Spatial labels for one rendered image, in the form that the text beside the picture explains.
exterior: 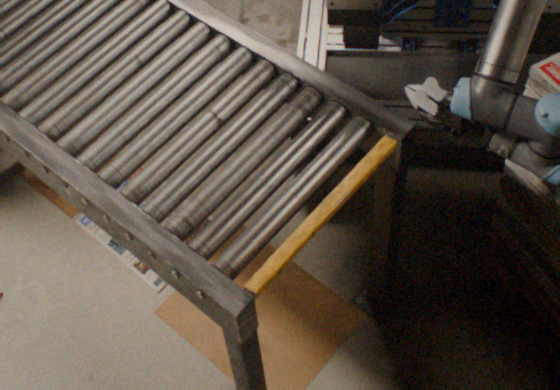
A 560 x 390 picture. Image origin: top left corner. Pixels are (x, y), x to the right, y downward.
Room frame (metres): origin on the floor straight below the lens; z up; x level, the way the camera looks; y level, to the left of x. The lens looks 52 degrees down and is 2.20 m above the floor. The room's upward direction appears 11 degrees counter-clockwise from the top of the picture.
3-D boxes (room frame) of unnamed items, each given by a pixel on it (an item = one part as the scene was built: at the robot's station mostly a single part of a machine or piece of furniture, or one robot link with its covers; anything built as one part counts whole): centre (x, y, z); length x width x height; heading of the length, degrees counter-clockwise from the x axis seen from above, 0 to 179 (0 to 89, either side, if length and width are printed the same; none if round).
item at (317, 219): (0.83, -0.18, 0.81); 0.43 x 0.03 x 0.02; 129
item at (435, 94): (1.09, -0.47, 0.79); 0.09 x 0.03 x 0.06; 39
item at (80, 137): (1.25, 0.15, 0.77); 0.47 x 0.05 x 0.05; 129
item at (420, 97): (1.07, -0.44, 0.79); 0.09 x 0.03 x 0.06; 39
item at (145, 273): (1.38, 0.24, 0.00); 0.37 x 0.28 x 0.01; 39
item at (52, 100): (1.35, 0.23, 0.77); 0.47 x 0.05 x 0.05; 129
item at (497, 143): (0.93, -0.57, 0.79); 0.08 x 0.05 x 0.08; 129
